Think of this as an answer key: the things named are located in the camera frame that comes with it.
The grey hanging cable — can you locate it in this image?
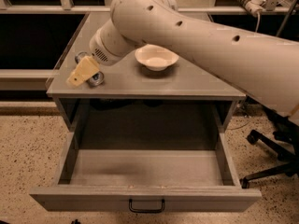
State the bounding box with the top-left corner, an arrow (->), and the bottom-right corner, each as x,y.
252,12 -> 261,35

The grey cabinet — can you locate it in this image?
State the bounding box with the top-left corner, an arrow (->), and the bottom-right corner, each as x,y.
48,12 -> 245,123

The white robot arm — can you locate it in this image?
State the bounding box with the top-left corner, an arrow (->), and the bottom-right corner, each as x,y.
68,0 -> 299,125

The power strip with plug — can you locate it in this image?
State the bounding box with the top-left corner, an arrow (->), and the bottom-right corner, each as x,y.
236,0 -> 264,17

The black drawer handle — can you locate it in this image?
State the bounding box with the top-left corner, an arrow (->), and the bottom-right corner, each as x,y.
128,199 -> 165,214

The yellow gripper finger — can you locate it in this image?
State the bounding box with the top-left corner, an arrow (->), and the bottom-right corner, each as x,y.
67,56 -> 100,87

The black office chair base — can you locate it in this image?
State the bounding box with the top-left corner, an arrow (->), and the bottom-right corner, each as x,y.
239,106 -> 299,189

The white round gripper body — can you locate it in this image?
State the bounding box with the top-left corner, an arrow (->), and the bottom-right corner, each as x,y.
89,19 -> 145,66

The metal rail frame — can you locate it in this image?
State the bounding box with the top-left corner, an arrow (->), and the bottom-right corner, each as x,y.
0,0 -> 299,16

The open grey top drawer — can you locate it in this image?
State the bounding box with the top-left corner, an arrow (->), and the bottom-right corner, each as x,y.
29,105 -> 262,213

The silver blue redbull can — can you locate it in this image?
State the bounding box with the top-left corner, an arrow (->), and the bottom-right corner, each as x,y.
75,52 -> 104,87

